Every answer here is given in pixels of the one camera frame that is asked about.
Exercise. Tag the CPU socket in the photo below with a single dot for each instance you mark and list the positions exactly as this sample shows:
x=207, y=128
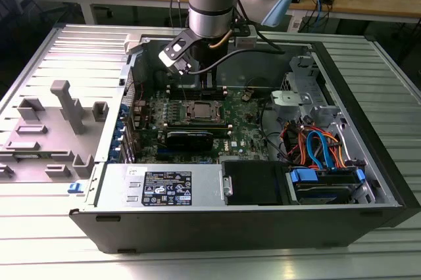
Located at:
x=188, y=120

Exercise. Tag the black RAM slot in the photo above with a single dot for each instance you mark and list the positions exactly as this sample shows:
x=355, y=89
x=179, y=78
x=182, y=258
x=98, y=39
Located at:
x=176, y=97
x=176, y=91
x=176, y=94
x=176, y=88

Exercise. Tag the round coin battery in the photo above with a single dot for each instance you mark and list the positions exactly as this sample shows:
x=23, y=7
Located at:
x=246, y=97

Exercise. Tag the black graphics card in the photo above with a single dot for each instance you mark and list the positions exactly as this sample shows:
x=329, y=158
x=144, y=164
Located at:
x=189, y=142

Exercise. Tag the black open PC case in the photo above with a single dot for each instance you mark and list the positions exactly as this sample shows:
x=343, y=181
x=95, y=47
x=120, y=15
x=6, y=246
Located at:
x=230, y=227

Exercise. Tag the RAM stick with yellow edge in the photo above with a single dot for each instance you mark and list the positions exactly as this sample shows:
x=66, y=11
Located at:
x=190, y=127

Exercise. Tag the silver power supply with label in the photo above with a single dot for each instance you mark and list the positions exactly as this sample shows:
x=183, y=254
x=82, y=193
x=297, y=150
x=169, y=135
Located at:
x=115, y=178

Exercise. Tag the hard disk in blue carrier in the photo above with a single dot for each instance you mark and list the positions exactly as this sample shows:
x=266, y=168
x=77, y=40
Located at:
x=315, y=191

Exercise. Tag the grey plastic parts rack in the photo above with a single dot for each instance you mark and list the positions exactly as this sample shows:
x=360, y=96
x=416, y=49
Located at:
x=56, y=135

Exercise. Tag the blue slot retainer tab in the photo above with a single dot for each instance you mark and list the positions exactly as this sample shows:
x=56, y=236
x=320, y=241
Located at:
x=113, y=155
x=119, y=126
x=115, y=142
x=124, y=109

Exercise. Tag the blue plastic latch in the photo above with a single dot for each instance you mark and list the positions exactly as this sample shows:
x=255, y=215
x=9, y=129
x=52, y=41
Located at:
x=75, y=189

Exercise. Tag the square CPU chip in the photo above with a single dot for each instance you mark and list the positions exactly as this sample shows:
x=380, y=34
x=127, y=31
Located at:
x=203, y=111

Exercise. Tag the green motherboard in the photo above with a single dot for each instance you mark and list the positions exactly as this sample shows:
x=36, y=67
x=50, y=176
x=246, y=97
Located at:
x=243, y=129

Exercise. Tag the small black box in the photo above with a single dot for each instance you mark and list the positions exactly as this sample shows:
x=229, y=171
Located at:
x=328, y=0

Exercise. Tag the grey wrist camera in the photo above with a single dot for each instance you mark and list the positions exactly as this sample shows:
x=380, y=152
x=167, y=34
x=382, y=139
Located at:
x=246, y=38

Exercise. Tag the dark office chair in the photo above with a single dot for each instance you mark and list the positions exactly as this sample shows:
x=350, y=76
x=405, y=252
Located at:
x=33, y=30

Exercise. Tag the silver metal disk bay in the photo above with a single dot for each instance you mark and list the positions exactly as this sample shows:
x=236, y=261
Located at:
x=296, y=79

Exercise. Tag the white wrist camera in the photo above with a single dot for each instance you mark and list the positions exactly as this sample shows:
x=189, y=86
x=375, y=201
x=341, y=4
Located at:
x=171, y=60

